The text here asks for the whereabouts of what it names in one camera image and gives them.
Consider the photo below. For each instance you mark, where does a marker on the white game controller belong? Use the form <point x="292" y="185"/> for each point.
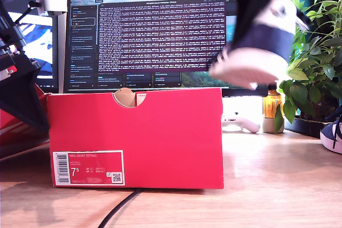
<point x="248" y="126"/>

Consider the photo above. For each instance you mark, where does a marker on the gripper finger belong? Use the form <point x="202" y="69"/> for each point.
<point x="302" y="19"/>

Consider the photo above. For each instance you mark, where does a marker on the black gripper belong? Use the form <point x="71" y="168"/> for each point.
<point x="16" y="43"/>

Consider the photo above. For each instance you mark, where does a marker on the red Nike shoebox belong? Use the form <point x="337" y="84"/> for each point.
<point x="147" y="145"/>

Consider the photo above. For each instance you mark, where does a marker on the small black computer monitor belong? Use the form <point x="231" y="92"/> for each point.
<point x="45" y="51"/>

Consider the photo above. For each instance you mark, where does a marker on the blue suede adidas shoe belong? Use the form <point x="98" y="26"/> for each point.
<point x="256" y="59"/>
<point x="331" y="134"/>

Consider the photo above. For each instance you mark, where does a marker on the large black computer monitor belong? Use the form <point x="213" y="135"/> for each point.
<point x="147" y="38"/>

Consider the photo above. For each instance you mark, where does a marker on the small white pot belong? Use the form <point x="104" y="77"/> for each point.
<point x="268" y="126"/>

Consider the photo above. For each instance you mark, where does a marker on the amber pump bottle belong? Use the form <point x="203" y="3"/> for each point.
<point x="271" y="105"/>

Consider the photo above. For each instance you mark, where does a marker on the green leafy potted plant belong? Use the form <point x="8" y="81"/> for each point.
<point x="315" y="59"/>

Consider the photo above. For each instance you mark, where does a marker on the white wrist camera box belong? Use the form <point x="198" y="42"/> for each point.
<point x="52" y="1"/>

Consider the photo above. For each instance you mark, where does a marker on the black planter tray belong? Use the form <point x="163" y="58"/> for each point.
<point x="304" y="127"/>

